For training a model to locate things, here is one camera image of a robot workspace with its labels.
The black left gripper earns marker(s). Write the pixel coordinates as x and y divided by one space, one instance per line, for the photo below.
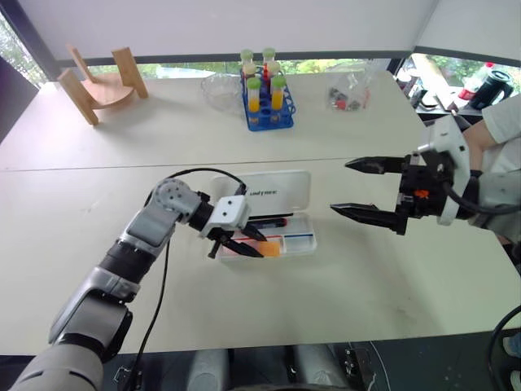
217 238

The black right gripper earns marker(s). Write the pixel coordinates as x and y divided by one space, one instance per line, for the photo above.
425 187

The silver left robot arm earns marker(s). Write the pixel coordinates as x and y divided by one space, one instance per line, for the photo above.
150 228

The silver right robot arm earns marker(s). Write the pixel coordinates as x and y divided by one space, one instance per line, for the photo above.
494 195

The person's bare forearm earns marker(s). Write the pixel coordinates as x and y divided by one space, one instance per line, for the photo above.
474 140

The black marker with red cap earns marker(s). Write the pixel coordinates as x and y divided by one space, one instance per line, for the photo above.
273 222

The white clear plastic pencil case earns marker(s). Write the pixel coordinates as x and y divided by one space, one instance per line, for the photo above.
281 191

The orange eraser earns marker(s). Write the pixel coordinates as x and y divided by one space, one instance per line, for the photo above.
269 248

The clear plastic bag with parts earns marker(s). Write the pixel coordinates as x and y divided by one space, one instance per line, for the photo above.
346 95

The blue test tube rack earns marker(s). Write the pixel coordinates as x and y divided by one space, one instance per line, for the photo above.
268 122

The green-capped tube with orange liquid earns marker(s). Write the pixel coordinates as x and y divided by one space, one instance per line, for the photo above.
278 95
254 95

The grey rounded shape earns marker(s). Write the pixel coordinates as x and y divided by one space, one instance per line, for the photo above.
313 366
209 368

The clear glass bowl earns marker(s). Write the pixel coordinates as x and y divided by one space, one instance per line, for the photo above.
220 95

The plastic bottle with red label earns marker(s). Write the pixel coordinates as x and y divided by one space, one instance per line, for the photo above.
474 83

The person's white shirt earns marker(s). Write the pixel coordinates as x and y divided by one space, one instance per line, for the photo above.
504 118

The cream-capped test tube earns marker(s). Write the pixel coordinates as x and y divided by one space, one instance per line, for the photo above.
274 68

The black kettle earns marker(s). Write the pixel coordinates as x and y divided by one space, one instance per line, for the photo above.
492 91

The cream-capped tube with dark liquid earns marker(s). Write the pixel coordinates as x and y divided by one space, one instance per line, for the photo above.
249 70

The green-capped test tube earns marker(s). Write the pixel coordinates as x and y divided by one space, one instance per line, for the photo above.
268 53
246 55

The curved wooden stand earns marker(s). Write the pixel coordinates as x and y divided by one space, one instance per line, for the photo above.
106 91

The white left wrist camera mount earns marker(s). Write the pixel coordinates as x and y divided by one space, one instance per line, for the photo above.
230 211

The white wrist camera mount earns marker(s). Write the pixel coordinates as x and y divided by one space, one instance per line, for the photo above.
447 134
230 211

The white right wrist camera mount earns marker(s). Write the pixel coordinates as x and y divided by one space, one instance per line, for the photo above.
447 134

